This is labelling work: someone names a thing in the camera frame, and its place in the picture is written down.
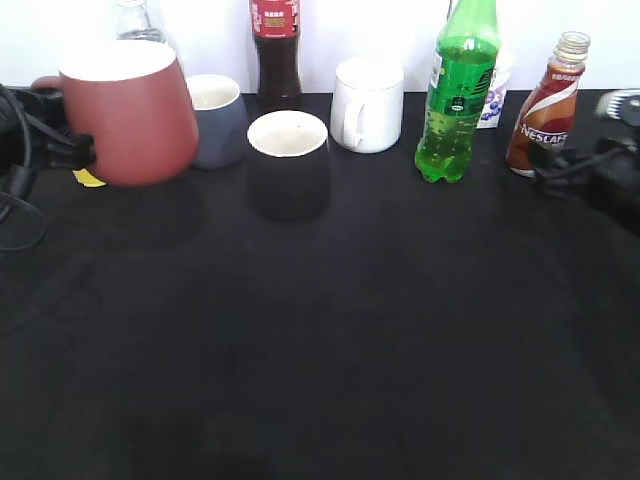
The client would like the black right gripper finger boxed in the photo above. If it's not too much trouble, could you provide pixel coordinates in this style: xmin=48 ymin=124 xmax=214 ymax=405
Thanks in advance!
xmin=528 ymin=144 xmax=600 ymax=199

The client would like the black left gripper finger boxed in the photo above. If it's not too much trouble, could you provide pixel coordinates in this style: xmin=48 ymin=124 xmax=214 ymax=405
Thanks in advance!
xmin=47 ymin=134 xmax=96 ymax=170

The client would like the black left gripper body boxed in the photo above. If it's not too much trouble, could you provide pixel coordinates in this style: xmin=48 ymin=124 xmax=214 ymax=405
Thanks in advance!
xmin=14 ymin=87 xmax=70 ymax=169

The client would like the brown nescafe coffee bottle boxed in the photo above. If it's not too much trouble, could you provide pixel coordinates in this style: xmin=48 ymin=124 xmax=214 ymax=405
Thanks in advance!
xmin=505 ymin=31 xmax=591 ymax=177

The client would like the dark red ceramic mug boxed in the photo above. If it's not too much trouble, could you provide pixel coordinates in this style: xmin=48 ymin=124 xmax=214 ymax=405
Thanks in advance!
xmin=31 ymin=40 xmax=199 ymax=186

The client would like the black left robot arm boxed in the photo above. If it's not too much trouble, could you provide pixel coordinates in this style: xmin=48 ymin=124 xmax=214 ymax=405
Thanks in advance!
xmin=1 ymin=86 xmax=96 ymax=200

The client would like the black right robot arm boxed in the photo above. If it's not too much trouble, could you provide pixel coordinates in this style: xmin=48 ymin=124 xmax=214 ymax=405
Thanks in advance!
xmin=528 ymin=89 xmax=639 ymax=235

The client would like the grey ceramic mug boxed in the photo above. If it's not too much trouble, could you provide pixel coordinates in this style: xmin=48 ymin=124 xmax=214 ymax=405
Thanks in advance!
xmin=186 ymin=74 xmax=248 ymax=170

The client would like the green sprite bottle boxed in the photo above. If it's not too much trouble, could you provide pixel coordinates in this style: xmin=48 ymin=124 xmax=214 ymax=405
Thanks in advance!
xmin=414 ymin=0 xmax=501 ymax=183

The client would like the white ceramic mug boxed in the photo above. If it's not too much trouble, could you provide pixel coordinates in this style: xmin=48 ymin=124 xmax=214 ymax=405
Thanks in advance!
xmin=330 ymin=58 xmax=404 ymax=154

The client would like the black ceramic mug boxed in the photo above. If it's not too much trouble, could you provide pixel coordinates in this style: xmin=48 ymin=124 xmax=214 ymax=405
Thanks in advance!
xmin=247 ymin=110 xmax=331 ymax=222

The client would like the yellow paper cup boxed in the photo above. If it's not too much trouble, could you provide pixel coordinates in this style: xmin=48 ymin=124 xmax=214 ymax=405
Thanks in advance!
xmin=73 ymin=169 xmax=106 ymax=188

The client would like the white blueberry milk carton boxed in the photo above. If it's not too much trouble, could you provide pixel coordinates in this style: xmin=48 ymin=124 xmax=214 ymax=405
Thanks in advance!
xmin=477 ymin=45 xmax=513 ymax=129

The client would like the clear water bottle green label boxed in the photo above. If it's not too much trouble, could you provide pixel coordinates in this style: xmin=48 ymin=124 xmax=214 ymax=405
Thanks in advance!
xmin=116 ymin=1 xmax=186 ymax=78

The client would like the cola bottle red label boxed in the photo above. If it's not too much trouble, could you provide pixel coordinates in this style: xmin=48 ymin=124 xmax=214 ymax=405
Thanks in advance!
xmin=249 ymin=0 xmax=302 ymax=113

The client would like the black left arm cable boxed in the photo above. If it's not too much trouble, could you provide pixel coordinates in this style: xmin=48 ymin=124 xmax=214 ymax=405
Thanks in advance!
xmin=0 ymin=84 xmax=46 ymax=253

